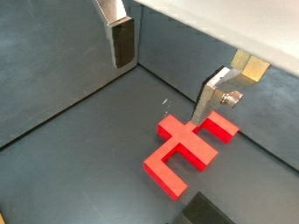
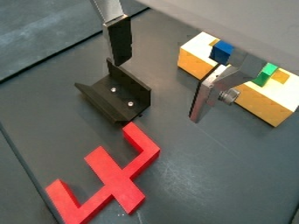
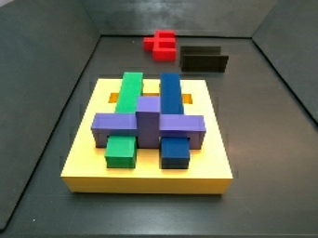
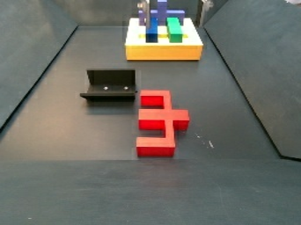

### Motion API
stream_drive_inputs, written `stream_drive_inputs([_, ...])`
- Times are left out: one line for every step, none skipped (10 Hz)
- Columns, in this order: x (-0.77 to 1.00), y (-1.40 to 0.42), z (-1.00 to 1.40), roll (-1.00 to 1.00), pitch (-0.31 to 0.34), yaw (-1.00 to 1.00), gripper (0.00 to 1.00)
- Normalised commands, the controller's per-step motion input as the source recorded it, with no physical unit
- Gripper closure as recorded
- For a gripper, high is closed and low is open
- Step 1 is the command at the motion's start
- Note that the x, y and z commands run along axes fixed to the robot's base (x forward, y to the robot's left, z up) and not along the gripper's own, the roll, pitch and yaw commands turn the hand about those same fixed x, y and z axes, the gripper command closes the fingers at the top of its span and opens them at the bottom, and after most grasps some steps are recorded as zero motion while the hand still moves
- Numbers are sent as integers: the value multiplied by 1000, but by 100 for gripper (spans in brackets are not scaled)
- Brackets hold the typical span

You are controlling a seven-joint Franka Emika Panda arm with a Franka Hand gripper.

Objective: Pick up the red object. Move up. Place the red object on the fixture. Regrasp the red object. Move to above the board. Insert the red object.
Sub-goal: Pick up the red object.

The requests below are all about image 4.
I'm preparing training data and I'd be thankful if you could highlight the red E-shaped block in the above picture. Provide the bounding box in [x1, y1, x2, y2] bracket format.
[137, 90, 190, 157]

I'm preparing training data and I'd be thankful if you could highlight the yellow white board base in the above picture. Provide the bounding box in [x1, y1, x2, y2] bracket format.
[125, 18, 204, 61]

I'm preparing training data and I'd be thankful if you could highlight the blue block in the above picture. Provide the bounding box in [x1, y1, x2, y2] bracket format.
[146, 18, 158, 43]

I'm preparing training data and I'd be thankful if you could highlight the green block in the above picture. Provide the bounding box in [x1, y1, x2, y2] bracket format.
[166, 18, 182, 43]

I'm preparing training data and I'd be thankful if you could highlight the purple cross block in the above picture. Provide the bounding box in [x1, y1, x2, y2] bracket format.
[138, 0, 185, 25]

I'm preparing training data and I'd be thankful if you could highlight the black angle bracket stand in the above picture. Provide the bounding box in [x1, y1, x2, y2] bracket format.
[81, 69, 137, 100]

